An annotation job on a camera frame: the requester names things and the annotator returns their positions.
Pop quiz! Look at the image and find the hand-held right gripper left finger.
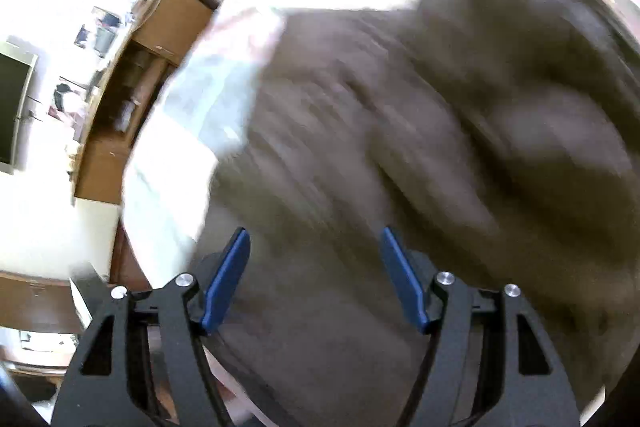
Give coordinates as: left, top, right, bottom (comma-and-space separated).
50, 227, 252, 427

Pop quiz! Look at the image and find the brown wooden cabinet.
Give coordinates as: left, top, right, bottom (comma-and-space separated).
74, 0, 217, 206

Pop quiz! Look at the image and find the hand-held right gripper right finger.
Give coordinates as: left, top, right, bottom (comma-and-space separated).
379, 227, 582, 427

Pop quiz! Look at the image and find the wall photo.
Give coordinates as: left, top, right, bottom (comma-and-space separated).
74, 6, 122, 56
49, 76, 90, 124

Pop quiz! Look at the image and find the dark grey hooded puffer jacket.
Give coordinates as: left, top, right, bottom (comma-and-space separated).
200, 0, 640, 427

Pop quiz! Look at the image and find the silver framed wall screen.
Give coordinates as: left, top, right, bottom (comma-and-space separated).
0, 38, 39, 176

